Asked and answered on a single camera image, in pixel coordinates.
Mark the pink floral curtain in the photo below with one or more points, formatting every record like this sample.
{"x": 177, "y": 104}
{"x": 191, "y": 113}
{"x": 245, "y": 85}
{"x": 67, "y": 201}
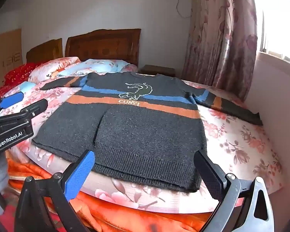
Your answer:
{"x": 220, "y": 41}

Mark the orange blanket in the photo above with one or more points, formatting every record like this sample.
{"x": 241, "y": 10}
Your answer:
{"x": 111, "y": 217}

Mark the light blue floral pillow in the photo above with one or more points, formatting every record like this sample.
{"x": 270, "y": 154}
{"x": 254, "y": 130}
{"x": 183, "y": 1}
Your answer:
{"x": 96, "y": 66}

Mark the pink floral bedsheet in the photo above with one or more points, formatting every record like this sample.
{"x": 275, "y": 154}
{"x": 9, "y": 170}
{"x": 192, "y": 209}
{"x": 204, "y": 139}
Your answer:
{"x": 232, "y": 145}

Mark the dark striped knit sweater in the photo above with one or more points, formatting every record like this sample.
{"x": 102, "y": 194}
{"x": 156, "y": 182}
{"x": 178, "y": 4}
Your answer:
{"x": 135, "y": 135}

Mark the small wooden headboard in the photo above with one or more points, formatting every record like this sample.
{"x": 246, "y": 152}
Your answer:
{"x": 44, "y": 50}

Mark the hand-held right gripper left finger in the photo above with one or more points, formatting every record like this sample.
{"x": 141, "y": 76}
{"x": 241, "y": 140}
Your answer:
{"x": 78, "y": 176}

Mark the window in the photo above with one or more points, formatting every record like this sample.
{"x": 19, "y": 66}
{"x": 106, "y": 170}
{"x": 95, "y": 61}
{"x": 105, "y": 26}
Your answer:
{"x": 278, "y": 24}

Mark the light blue cloth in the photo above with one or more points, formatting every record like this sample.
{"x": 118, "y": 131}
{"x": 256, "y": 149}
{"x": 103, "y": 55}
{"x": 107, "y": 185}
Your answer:
{"x": 27, "y": 87}

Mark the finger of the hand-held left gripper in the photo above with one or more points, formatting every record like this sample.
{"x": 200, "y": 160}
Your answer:
{"x": 12, "y": 99}
{"x": 36, "y": 106}

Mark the light brown wardrobe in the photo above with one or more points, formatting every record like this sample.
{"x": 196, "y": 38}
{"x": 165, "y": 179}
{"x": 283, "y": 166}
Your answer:
{"x": 4, "y": 53}

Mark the red textured blanket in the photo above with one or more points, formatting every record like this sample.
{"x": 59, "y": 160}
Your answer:
{"x": 14, "y": 75}

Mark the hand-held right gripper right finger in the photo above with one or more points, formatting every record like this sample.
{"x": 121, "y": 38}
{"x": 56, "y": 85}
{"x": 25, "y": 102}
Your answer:
{"x": 209, "y": 176}

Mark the large wooden headboard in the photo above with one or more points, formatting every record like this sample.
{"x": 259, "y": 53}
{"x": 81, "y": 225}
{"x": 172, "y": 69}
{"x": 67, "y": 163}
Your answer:
{"x": 104, "y": 46}

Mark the wooden nightstand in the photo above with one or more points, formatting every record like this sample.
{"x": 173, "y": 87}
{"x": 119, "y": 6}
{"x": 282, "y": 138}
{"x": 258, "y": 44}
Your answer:
{"x": 157, "y": 70}

